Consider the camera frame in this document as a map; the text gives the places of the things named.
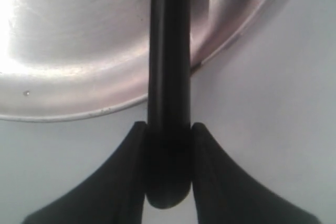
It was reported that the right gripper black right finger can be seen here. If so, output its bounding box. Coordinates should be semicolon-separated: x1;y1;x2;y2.
192;123;320;224

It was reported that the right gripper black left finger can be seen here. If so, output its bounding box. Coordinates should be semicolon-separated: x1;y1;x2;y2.
24;122;146;223

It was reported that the black knife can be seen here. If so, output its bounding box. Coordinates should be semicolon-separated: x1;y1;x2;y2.
145;0;192;209

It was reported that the round steel plate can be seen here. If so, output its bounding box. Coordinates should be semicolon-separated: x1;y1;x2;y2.
1;0;285;122

